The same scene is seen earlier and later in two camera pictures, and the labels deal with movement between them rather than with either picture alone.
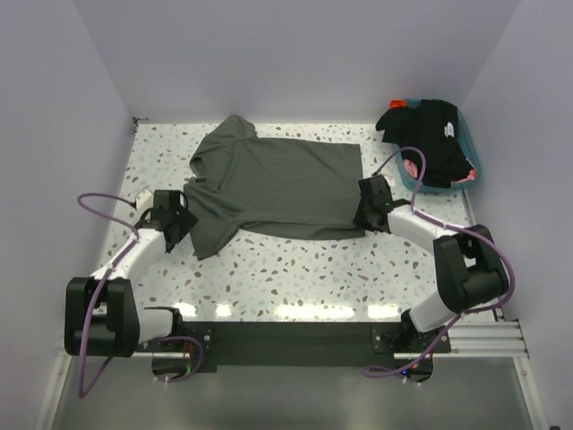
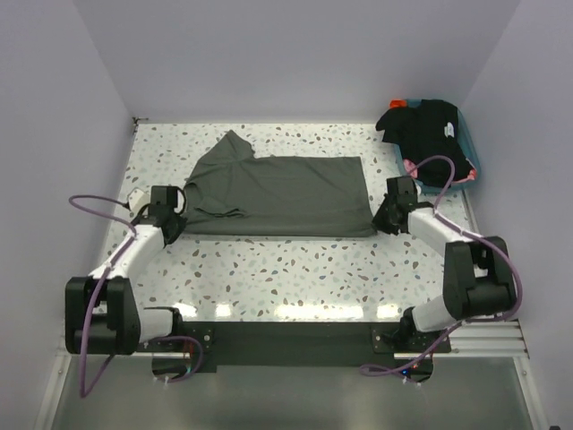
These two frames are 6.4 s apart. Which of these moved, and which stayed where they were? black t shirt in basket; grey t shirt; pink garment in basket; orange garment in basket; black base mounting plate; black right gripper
Moved: grey t shirt; black right gripper
Stayed: black t shirt in basket; black base mounting plate; pink garment in basket; orange garment in basket
